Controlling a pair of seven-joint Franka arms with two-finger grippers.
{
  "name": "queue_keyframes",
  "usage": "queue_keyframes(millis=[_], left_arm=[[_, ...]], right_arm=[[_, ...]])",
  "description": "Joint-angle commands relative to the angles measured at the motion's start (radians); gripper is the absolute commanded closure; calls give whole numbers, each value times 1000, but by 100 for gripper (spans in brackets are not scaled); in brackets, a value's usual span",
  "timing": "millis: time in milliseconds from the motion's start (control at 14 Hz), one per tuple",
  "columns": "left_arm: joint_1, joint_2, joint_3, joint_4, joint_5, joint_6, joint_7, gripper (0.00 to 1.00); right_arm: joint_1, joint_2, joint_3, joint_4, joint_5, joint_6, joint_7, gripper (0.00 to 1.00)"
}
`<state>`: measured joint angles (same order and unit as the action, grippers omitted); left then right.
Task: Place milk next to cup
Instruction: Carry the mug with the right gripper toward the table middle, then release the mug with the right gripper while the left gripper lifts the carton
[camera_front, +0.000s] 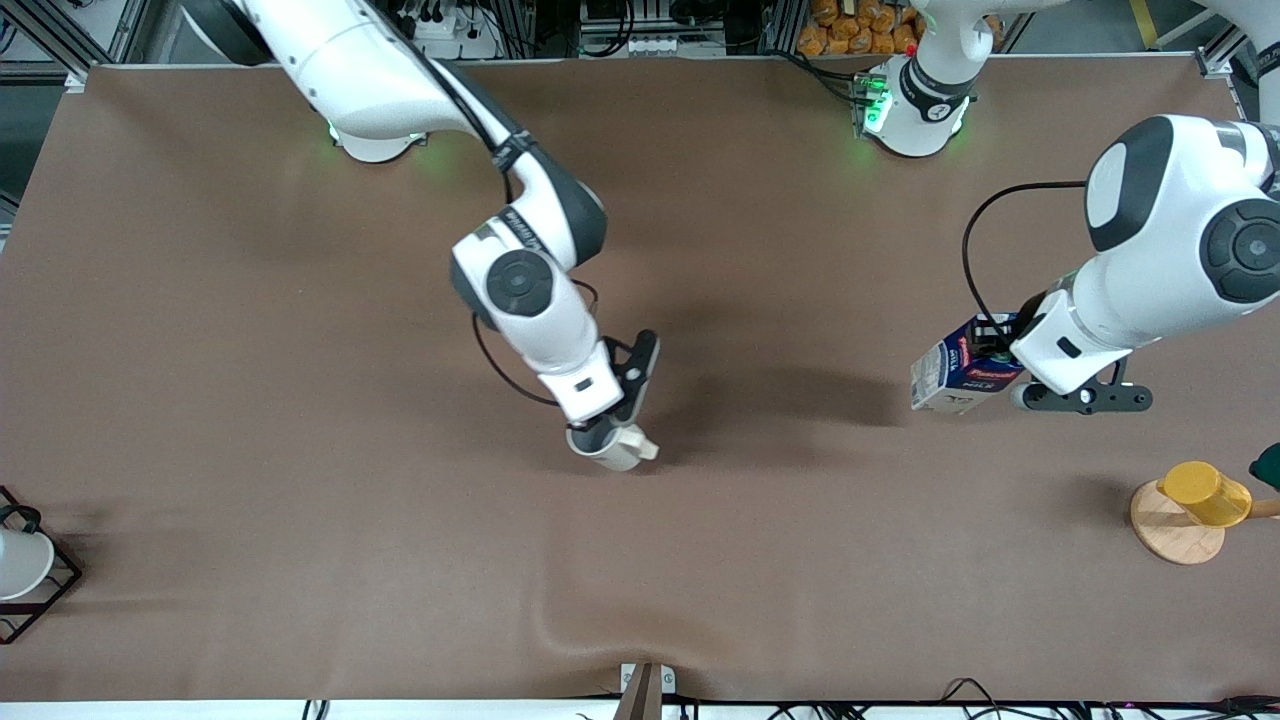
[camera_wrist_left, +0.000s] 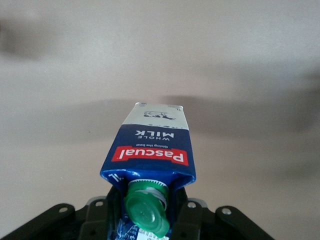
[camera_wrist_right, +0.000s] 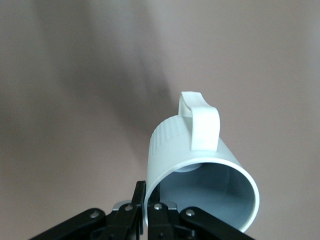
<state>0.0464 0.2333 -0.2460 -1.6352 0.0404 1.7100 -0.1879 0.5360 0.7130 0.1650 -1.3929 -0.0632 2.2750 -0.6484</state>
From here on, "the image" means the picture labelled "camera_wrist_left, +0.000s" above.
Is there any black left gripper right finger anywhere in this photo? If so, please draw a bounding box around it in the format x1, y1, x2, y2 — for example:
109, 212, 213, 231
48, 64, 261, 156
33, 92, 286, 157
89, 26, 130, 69
169, 186, 276, 240

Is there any brown table cover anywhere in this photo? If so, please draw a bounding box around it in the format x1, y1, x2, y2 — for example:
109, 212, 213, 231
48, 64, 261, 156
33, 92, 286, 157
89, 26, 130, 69
0, 0, 320, 240

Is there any blue white milk carton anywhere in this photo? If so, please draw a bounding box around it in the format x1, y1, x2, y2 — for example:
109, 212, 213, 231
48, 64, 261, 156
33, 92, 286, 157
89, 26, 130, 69
99, 101, 196, 240

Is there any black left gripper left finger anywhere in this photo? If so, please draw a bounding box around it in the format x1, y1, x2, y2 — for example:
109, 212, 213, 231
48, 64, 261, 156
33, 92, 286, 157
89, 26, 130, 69
0, 186, 125, 240

